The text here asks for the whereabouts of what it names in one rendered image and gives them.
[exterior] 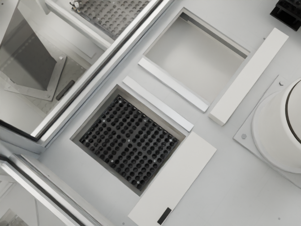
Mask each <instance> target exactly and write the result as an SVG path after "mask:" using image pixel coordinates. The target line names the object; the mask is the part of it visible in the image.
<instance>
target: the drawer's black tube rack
mask: <svg viewBox="0 0 301 226"><path fill-rule="evenodd" d="M125 101H126V102H125ZM129 104H131V103H129V102H128V101H127V100H126V99H124V98H123V99H122V100H121V101H119V104H118V105H117V106H116V107H115V108H114V110H113V111H112V112H111V113H110V114H109V115H108V117H107V118H106V119H105V120H103V123H102V124H101V125H100V126H99V127H98V129H97V130H96V131H95V132H94V133H93V135H92V136H91V137H90V138H89V139H88V140H86V143H85V144H84V145H85V146H86V147H87V148H88V149H89V150H91V151H92V152H93V153H94V154H95V155H97V156H98V157H99V158H100V159H102V160H103V161H104V162H105V163H107V164H108V165H109V166H110V167H112V168H113V169H114V170H115V171H116V172H117V173H119V174H120V175H121V176H122V177H124V178H125V179H126V180H127V181H129V182H130V183H131V184H132V185H134V186H135V187H136V188H137V189H138V190H139V191H141V190H142V189H143V187H144V186H145V185H146V184H147V182H148V181H149V180H150V178H151V177H152V176H153V174H154V173H155V172H156V170H157V169H158V168H159V167H160V165H161V164H162V163H163V161H164V160H165V159H166V158H167V156H168V155H169V153H170V152H171V151H172V150H173V148H174V147H175V146H176V145H177V143H178V141H179V140H178V139H177V138H175V137H174V136H173V135H171V134H170V133H169V132H167V131H166V130H165V129H164V128H162V127H161V126H160V125H158V124H157V123H156V122H154V121H153V120H152V119H150V118H149V117H148V116H146V115H145V114H144V113H143V112H141V111H140V110H139V109H137V108H136V107H135V106H133V105H132V104H131V105H129ZM134 108H135V109H134ZM139 112H141V113H139ZM144 115H145V116H144ZM99 118H100V117H99ZM150 120H151V121H152V122H151V121H150ZM155 124H156V125H155ZM160 127H161V128H162V129H160ZM164 131H166V132H164ZM170 135H171V136H170ZM175 139H176V140H175Z"/></svg>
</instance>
